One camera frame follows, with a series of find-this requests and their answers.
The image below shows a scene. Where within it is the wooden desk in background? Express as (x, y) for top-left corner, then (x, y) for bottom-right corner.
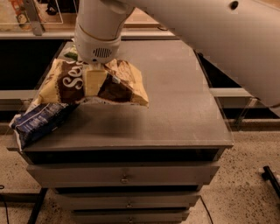
(124, 9), (160, 28)

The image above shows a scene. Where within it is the blue chip bag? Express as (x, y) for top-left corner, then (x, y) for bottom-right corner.
(9, 103), (78, 151)

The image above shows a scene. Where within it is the brown chip bag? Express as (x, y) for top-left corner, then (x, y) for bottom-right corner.
(34, 59), (149, 107)

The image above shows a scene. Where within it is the grey metal rail post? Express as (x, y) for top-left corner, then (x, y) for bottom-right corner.
(23, 0), (44, 36)

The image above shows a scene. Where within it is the colourful item behind glass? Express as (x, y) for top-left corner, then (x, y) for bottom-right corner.
(9, 0), (31, 31)

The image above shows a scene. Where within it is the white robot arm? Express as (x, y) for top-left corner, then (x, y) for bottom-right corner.
(75, 0), (280, 110)

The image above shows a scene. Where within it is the top drawer knob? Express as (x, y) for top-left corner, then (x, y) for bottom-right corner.
(120, 175), (130, 184)

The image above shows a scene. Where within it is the black floor stand leg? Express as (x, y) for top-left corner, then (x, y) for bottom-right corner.
(262, 165), (280, 199)

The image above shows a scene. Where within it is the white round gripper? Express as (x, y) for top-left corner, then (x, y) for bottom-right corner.
(74, 25), (121, 96)

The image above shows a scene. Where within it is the green chip bag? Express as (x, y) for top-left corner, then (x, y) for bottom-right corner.
(64, 45), (78, 60)

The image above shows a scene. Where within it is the black bar on floor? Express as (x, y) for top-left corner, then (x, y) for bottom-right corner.
(27, 188), (47, 224)

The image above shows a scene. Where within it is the grey drawer cabinet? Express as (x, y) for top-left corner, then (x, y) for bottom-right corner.
(22, 40), (233, 224)

